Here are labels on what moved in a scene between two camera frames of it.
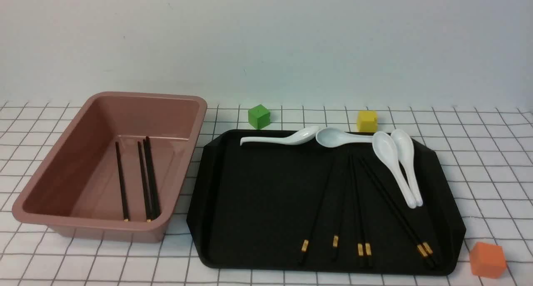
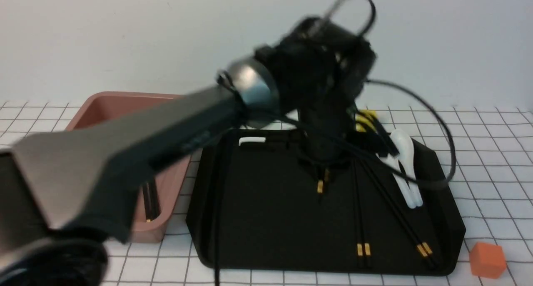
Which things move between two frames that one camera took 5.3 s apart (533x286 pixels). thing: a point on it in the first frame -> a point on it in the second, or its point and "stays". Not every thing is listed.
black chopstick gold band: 316,219 -> 320,185
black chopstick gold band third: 357,212 stays
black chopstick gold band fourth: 367,249 stays
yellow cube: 367,121 stays
